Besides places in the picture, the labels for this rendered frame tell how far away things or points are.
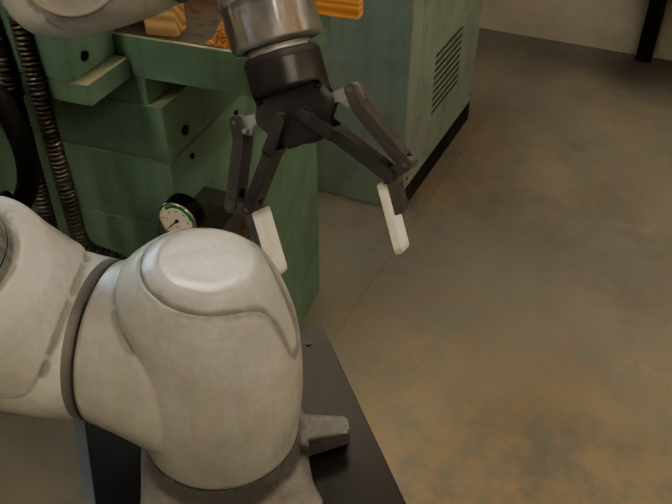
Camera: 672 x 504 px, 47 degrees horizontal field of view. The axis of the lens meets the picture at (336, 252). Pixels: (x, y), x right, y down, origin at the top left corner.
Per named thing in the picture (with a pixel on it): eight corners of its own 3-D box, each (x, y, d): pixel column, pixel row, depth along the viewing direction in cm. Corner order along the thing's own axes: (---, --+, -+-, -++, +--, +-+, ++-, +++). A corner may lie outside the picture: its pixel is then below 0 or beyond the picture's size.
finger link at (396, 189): (385, 161, 74) (414, 154, 73) (398, 212, 75) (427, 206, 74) (380, 164, 73) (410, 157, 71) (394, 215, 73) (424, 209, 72)
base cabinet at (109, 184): (31, 407, 168) (-76, 114, 124) (167, 253, 211) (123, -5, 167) (216, 467, 156) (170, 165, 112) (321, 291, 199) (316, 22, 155)
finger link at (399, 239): (385, 178, 75) (392, 177, 75) (402, 247, 76) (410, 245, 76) (376, 184, 72) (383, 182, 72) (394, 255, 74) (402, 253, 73)
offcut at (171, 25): (145, 34, 102) (141, 5, 100) (156, 24, 105) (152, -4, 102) (176, 37, 101) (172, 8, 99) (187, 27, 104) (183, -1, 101)
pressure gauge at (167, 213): (161, 245, 114) (153, 199, 109) (174, 230, 116) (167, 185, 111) (199, 254, 112) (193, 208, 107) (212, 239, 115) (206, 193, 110)
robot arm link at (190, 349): (280, 509, 70) (278, 342, 56) (91, 472, 72) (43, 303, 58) (317, 375, 83) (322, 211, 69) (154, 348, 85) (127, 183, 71)
